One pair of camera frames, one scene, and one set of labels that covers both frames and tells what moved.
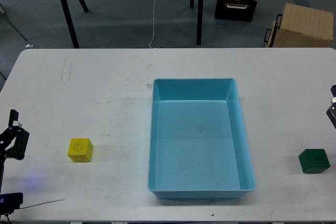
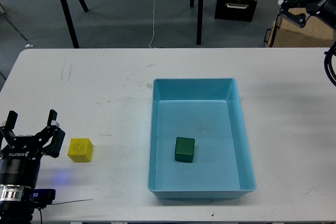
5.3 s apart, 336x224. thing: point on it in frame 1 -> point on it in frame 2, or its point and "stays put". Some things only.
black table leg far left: [69, 20] stays put
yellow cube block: [80, 149] stays put
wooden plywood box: [300, 26] stays put
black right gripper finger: [331, 112] -> [298, 20]
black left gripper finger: [18, 149] -> [54, 147]
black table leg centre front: [200, 7] stays put
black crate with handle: [235, 9] stays put
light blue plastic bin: [198, 148] stays put
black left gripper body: [6, 139] -> [20, 162]
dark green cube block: [314, 160] -> [185, 147]
